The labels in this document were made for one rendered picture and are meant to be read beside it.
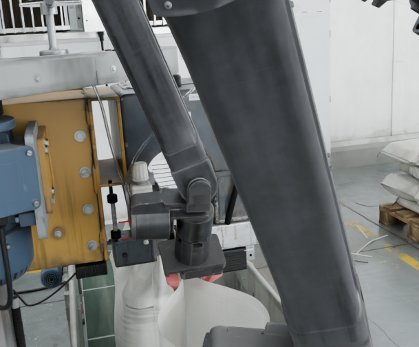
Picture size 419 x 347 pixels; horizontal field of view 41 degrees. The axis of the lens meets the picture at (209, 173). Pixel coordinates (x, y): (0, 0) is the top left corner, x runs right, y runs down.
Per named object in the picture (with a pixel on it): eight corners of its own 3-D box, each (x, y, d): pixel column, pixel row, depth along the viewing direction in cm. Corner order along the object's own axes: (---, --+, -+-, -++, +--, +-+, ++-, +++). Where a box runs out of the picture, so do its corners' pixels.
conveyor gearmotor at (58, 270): (73, 289, 269) (70, 260, 265) (41, 295, 266) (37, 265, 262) (72, 265, 297) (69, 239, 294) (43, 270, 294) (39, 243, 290)
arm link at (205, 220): (217, 217, 84) (212, 190, 88) (170, 219, 83) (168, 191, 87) (213, 247, 88) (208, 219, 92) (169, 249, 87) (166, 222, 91)
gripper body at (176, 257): (157, 248, 95) (158, 219, 90) (215, 239, 98) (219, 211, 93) (164, 279, 91) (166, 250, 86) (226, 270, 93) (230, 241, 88)
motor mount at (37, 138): (57, 239, 85) (43, 133, 81) (11, 246, 83) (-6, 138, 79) (57, 191, 111) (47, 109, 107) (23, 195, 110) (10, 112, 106)
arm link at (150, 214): (212, 179, 80) (204, 155, 87) (130, 182, 78) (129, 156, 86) (209, 250, 85) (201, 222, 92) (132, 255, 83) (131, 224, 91)
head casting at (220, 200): (254, 220, 114) (248, 71, 107) (133, 237, 108) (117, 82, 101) (215, 184, 142) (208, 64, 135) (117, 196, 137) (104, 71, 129)
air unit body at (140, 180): (162, 244, 104) (156, 163, 100) (137, 248, 103) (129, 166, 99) (159, 237, 108) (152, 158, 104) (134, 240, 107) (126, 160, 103)
